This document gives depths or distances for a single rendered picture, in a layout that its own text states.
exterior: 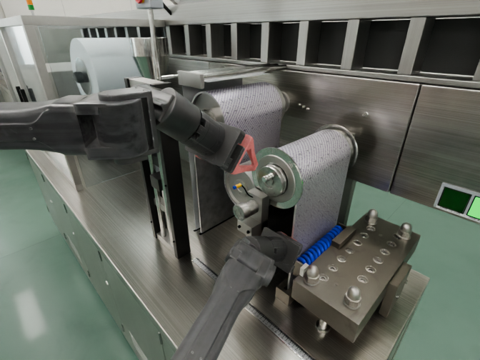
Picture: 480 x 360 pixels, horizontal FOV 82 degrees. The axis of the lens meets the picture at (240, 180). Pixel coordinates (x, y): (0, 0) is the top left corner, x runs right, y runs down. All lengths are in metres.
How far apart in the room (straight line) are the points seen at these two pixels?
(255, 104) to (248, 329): 0.59
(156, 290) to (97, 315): 1.24
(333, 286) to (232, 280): 0.33
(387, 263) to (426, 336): 1.33
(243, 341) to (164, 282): 0.29
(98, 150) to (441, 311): 2.19
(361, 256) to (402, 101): 0.41
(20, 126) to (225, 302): 0.33
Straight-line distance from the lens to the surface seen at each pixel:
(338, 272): 0.75
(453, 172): 0.84
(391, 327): 0.86
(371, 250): 0.84
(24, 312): 2.34
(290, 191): 0.62
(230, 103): 0.74
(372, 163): 0.88
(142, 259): 0.98
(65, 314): 2.19
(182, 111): 0.38
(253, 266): 0.48
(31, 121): 0.38
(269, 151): 0.62
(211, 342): 0.38
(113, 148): 0.36
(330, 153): 0.71
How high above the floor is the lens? 1.55
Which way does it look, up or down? 28 degrees down
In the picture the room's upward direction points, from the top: straight up
